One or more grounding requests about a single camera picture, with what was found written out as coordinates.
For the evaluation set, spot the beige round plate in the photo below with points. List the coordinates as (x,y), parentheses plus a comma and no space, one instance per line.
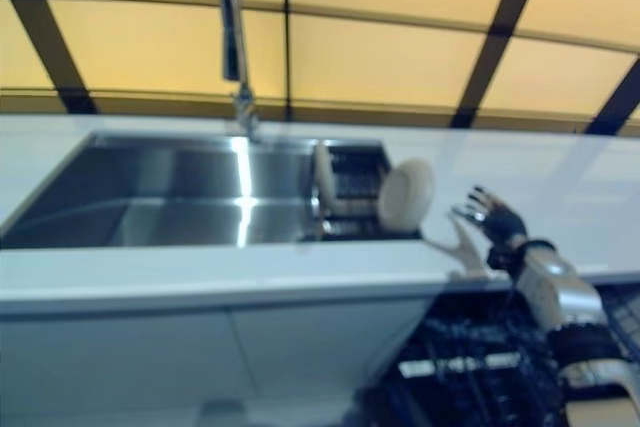
(406,194)
(324,177)

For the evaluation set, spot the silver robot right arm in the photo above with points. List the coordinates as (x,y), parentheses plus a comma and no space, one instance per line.
(555,292)

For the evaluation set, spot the black sink drying rack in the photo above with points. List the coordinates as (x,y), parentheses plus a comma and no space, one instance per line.
(357,182)

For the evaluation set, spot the stainless steel sink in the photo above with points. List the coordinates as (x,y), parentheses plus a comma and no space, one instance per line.
(175,187)

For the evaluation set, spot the white cabinet door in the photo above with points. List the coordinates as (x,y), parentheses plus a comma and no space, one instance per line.
(100,372)
(300,347)

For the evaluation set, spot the chrome kitchen faucet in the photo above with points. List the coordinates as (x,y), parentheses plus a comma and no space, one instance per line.
(231,47)

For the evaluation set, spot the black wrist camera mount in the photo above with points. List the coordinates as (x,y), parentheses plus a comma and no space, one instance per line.
(502,257)

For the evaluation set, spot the yellow panel window black frame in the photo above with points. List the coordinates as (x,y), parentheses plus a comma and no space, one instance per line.
(150,47)

